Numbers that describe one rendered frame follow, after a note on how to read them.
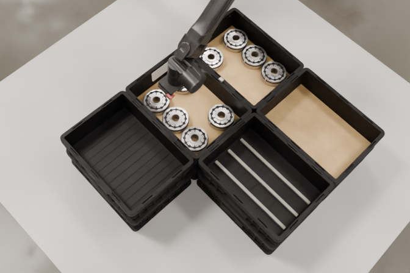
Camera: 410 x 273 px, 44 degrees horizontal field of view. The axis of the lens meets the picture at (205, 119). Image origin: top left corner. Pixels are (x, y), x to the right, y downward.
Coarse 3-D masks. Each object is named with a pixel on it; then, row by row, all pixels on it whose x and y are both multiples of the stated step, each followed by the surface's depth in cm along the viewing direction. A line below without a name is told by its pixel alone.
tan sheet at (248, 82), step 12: (216, 48) 215; (228, 60) 212; (240, 60) 212; (228, 72) 209; (240, 72) 210; (252, 72) 210; (240, 84) 207; (252, 84) 207; (264, 84) 208; (252, 96) 205; (264, 96) 205
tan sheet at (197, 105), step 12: (156, 84) 205; (144, 96) 202; (180, 96) 203; (192, 96) 203; (204, 96) 203; (216, 96) 204; (192, 108) 201; (204, 108) 201; (192, 120) 198; (204, 120) 199; (216, 132) 196
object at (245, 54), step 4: (248, 48) 212; (252, 48) 212; (256, 48) 212; (260, 48) 212; (244, 52) 210; (248, 52) 210; (260, 52) 211; (264, 52) 211; (244, 56) 210; (248, 56) 210; (264, 56) 210; (248, 60) 209; (252, 60) 209; (256, 60) 209; (260, 60) 209; (264, 60) 209; (252, 64) 208; (256, 64) 208; (260, 64) 208
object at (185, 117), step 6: (168, 108) 196; (174, 108) 197; (180, 108) 197; (168, 114) 195; (186, 114) 196; (162, 120) 194; (168, 120) 194; (186, 120) 195; (168, 126) 193; (174, 126) 194; (180, 126) 194
